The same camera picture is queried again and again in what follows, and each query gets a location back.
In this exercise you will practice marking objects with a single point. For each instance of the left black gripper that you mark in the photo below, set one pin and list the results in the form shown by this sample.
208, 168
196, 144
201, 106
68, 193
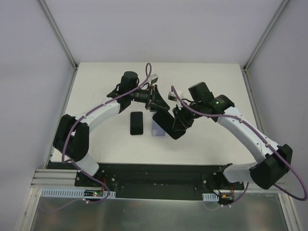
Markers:
151, 97

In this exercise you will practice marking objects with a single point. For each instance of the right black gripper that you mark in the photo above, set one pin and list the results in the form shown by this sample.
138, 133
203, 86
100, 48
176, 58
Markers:
184, 116

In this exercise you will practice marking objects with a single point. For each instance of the black smartphone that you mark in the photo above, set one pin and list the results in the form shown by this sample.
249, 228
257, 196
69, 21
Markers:
136, 123
166, 121

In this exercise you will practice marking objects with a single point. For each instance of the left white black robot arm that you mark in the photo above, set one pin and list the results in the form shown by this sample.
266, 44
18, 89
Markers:
73, 133

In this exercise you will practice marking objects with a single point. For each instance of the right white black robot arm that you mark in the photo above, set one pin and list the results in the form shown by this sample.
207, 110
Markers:
271, 160

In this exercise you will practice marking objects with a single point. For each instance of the reflective metal sheet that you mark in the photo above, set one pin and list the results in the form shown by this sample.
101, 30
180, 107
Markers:
254, 212

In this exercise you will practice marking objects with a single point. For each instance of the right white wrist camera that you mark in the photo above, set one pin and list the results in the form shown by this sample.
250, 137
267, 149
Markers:
172, 96

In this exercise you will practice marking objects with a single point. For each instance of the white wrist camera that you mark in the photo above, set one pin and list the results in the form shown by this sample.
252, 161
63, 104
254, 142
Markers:
172, 96
153, 79

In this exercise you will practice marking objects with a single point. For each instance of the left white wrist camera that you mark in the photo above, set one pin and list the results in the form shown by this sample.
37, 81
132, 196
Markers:
153, 79

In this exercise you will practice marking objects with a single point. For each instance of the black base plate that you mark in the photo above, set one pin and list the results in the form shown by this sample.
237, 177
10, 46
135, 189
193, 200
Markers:
160, 182

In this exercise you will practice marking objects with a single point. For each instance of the right white cable duct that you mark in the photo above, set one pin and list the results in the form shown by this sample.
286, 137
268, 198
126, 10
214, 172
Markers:
210, 197

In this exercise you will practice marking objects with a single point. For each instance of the white cable duct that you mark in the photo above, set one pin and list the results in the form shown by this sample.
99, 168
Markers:
77, 193
210, 197

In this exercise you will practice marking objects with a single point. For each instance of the aluminium rail profile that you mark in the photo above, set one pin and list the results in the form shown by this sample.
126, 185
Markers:
57, 178

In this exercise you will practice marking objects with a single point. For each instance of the left white cable duct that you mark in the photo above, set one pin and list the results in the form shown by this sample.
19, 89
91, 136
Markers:
77, 193

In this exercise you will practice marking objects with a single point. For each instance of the left aluminium frame post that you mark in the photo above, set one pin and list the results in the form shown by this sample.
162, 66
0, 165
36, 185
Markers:
51, 21

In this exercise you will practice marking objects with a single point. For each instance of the aluminium frame post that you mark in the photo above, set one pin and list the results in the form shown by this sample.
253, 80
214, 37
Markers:
51, 21
268, 29

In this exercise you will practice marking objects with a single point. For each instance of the right aluminium frame post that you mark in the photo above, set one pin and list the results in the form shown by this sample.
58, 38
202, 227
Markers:
268, 29

